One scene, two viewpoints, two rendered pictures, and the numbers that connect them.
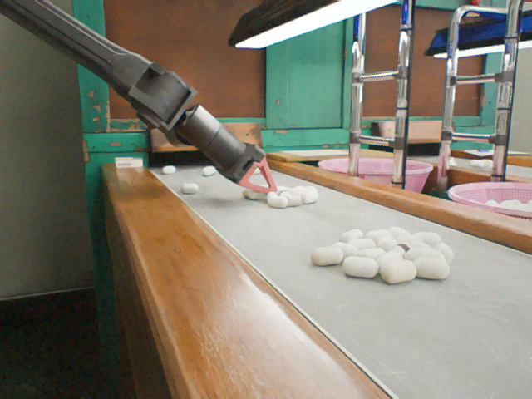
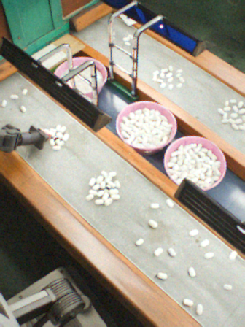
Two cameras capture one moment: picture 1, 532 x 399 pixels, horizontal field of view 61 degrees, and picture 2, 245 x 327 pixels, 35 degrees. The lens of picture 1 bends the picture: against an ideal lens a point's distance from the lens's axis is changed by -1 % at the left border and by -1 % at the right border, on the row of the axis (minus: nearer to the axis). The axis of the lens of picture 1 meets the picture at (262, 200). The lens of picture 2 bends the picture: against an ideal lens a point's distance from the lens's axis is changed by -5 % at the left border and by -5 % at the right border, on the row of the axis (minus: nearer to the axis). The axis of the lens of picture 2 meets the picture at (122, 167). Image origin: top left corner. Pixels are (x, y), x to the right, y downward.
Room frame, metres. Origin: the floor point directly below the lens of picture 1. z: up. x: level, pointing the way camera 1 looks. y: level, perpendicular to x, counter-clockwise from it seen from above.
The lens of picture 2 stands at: (-0.27, 0.12, 2.17)
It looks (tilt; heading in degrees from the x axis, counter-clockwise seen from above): 58 degrees down; 335
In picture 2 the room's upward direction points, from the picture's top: straight up
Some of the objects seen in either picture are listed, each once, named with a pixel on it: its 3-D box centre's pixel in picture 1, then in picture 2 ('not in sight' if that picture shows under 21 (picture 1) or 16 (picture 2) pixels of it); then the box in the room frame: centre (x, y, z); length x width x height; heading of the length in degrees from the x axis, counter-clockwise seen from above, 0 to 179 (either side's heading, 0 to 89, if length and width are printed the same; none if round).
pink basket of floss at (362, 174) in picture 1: (372, 183); (80, 81); (1.09, -0.27, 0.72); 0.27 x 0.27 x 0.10
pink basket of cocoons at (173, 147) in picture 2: not in sight; (194, 168); (0.42, -0.53, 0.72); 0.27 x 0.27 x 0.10
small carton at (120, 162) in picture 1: (128, 162); not in sight; (1.07, 0.32, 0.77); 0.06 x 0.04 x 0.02; 111
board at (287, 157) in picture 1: (328, 155); (52, 55); (1.29, -0.19, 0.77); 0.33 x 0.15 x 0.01; 111
